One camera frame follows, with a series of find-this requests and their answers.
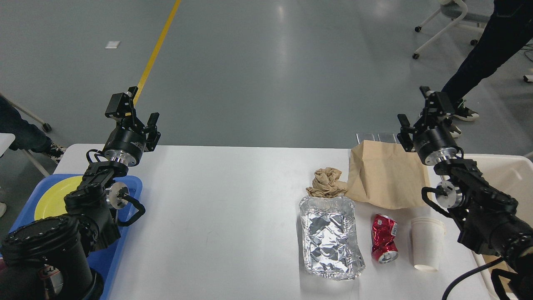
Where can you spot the person leg dark trousers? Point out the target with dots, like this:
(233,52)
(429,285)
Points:
(27,136)

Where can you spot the beige plastic bin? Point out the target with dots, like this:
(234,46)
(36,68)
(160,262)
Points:
(512,175)

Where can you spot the crushed red soda can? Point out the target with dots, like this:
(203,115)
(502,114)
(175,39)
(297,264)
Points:
(384,231)

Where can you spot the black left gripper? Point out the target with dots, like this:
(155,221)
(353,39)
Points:
(126,144)

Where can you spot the yellow plastic plate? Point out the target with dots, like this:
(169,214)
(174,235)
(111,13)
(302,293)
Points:
(51,192)

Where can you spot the aluminium foil tray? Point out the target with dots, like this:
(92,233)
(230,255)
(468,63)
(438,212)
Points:
(329,239)

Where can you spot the brown paper bag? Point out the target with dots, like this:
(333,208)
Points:
(384,175)

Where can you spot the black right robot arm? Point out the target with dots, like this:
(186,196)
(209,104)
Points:
(485,216)

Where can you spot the crumpled brown paper ball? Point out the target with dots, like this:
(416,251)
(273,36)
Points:
(326,184)

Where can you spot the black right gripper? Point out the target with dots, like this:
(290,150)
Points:
(432,141)

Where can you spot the grey office chair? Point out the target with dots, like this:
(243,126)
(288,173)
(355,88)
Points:
(471,15)

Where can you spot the person in dark trousers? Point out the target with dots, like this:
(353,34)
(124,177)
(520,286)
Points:
(508,30)

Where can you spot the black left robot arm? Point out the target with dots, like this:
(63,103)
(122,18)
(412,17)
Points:
(47,259)

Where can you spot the white paper cup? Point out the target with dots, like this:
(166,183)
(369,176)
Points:
(427,236)

